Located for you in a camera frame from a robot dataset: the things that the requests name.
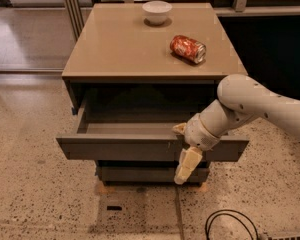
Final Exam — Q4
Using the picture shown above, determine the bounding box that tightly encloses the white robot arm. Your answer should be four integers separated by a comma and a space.
173, 74, 300, 185

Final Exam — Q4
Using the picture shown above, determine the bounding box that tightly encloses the metal window frame post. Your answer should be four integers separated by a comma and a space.
64, 0, 84, 40

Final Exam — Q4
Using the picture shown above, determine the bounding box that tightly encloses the grey top drawer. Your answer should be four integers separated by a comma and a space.
55, 97, 250, 163

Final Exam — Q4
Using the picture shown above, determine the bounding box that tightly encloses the grey drawer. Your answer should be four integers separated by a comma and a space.
55, 97, 250, 163
95, 165, 211, 184

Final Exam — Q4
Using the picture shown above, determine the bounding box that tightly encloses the grey bottom drawer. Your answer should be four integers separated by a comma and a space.
95, 165, 211, 184

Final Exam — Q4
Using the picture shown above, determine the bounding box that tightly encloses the grey drawer cabinet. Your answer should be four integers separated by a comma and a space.
61, 2, 249, 187

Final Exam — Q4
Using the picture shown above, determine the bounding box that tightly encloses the grey power strip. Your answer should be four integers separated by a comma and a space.
259, 231, 300, 240

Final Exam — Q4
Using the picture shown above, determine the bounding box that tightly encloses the red soda can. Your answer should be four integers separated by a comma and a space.
170, 35, 207, 64

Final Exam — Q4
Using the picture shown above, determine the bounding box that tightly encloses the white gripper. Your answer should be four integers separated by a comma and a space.
172, 113, 224, 185

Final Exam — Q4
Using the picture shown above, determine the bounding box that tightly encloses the white ceramic bowl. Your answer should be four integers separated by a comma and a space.
142, 1, 172, 25

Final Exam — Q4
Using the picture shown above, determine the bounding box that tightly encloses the black cable loop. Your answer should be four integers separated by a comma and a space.
204, 209, 260, 240

